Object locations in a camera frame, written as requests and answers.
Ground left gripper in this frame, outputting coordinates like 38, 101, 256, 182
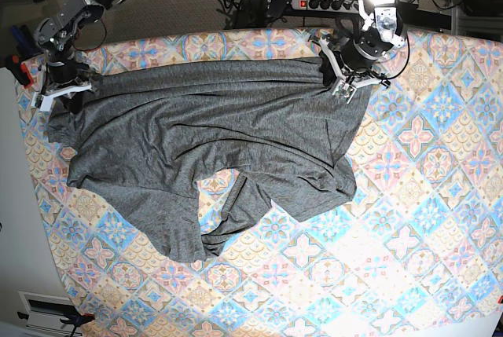
316, 36, 391, 102

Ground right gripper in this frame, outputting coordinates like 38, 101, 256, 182
33, 64, 101, 114

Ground grey t-shirt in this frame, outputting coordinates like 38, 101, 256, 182
47, 58, 372, 263

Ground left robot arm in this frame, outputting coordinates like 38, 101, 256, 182
310, 0, 409, 103

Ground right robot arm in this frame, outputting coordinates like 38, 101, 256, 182
31, 0, 125, 112

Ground red black clamp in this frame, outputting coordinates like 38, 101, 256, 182
5, 55, 34, 89

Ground white power strip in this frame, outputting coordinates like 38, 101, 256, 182
290, 0, 358, 14

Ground patterned tablecloth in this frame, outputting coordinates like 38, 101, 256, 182
15, 31, 502, 336

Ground white vent panel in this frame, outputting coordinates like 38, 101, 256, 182
17, 291, 78, 333

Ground black orange clamp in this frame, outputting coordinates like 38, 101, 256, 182
17, 312, 95, 332

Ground tangled black cables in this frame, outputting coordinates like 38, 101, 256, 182
214, 0, 292, 30

